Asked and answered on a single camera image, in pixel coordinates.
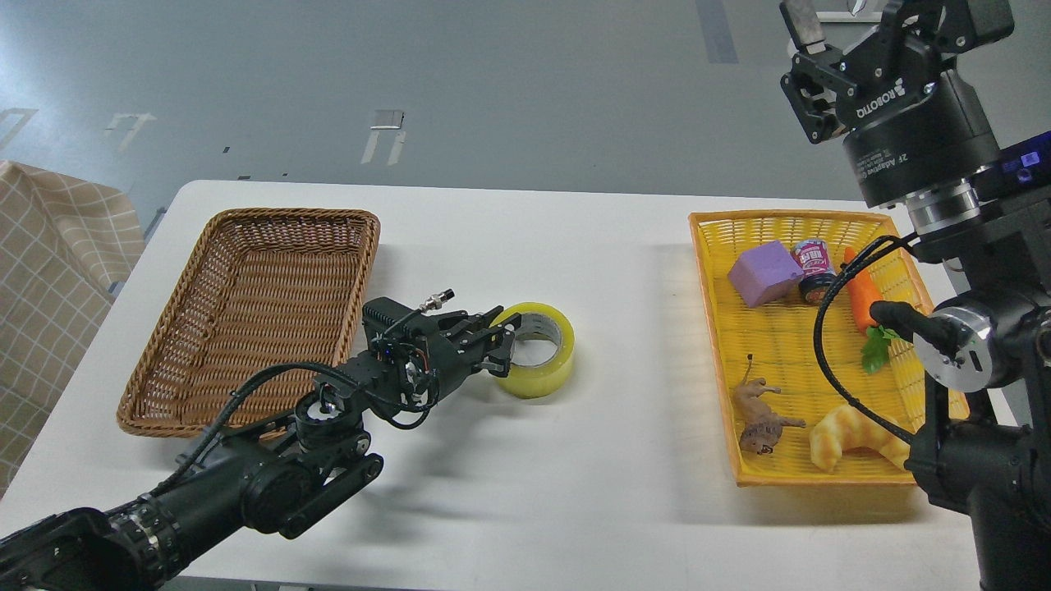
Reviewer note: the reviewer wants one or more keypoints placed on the beige checkered cloth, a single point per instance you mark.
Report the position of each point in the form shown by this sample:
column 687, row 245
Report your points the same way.
column 65, row 242

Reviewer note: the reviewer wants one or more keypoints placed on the toy croissant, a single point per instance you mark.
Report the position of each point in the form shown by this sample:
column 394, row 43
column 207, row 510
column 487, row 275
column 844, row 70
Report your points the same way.
column 844, row 429

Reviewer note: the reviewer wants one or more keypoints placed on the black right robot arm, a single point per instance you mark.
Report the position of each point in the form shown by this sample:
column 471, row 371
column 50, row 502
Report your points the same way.
column 983, row 449

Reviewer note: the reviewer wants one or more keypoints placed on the orange toy carrot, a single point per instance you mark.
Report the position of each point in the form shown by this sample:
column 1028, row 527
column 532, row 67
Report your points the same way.
column 863, row 292

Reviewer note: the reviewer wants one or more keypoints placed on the yellow plastic basket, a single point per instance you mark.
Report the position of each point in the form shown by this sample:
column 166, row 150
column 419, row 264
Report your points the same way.
column 774, row 341

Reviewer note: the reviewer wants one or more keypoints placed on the purple block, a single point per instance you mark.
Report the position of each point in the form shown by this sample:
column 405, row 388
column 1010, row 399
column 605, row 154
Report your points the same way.
column 765, row 273

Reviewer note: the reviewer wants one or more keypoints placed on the brown wicker basket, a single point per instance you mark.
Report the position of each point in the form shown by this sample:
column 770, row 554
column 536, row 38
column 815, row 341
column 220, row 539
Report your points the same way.
column 263, row 286

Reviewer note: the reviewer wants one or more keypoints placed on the yellow tape roll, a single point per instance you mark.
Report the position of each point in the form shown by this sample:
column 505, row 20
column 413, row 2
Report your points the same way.
column 539, row 322

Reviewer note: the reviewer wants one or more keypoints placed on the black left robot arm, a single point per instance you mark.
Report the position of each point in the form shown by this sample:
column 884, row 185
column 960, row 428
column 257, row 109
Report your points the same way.
column 288, row 448

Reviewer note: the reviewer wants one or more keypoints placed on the brown toy animal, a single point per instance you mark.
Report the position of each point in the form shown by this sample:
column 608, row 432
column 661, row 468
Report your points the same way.
column 763, row 427

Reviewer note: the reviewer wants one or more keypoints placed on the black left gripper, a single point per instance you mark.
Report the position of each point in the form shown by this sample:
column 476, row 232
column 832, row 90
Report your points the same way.
column 437, row 353

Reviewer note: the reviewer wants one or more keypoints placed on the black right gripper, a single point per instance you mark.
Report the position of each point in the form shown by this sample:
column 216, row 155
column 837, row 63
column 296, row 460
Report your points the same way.
column 913, row 121

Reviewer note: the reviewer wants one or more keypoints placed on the white stand base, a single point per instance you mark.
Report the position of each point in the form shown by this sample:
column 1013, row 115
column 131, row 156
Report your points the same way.
column 850, row 12

